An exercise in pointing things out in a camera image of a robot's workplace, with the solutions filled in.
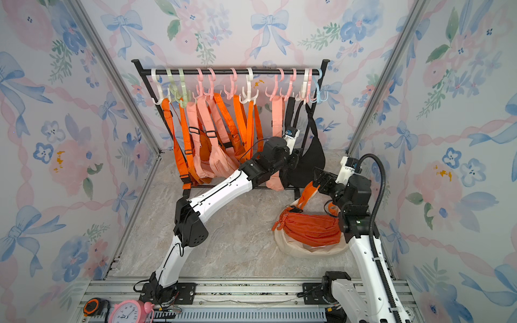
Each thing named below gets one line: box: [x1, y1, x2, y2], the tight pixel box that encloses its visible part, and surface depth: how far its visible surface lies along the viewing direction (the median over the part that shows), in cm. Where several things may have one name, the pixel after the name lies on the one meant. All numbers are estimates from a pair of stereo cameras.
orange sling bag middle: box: [232, 94, 264, 163], surface depth 81 cm
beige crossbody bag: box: [274, 227, 350, 259], surface depth 77 cm
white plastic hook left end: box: [150, 68, 165, 105], surface depth 72 cm
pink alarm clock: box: [108, 299, 155, 323], surface depth 70 cm
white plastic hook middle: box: [238, 67, 260, 105], surface depth 73 cm
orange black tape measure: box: [82, 297, 111, 317], surface depth 71 cm
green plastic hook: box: [166, 67, 192, 108], surface depth 73 cm
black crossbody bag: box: [280, 96, 326, 189], surface depth 80 cm
